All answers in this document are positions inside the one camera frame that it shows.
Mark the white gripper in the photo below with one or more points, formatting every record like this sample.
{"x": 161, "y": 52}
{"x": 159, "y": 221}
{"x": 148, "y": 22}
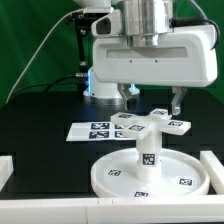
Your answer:
{"x": 183, "y": 57}

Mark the white cross-shaped table base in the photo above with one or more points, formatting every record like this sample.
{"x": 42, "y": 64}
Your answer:
{"x": 157, "y": 122}

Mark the white round table top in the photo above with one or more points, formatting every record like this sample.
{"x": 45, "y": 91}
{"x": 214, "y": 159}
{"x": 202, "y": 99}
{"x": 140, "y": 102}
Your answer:
{"x": 127, "y": 173}

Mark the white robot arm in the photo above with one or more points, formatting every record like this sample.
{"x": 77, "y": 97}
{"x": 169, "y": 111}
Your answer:
{"x": 142, "y": 42}

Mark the white marker sheet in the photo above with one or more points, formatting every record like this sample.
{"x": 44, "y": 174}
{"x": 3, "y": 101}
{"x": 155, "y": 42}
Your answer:
{"x": 95, "y": 131}

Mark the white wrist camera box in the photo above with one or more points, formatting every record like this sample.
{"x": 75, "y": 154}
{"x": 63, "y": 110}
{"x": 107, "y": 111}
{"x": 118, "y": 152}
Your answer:
{"x": 108, "y": 25}

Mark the black camera stand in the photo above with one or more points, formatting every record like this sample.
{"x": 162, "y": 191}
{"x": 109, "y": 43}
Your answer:
{"x": 82, "y": 22}

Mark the white U-shaped border frame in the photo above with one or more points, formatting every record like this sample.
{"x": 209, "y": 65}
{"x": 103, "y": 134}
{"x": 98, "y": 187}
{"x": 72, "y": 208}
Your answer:
{"x": 180, "y": 209}

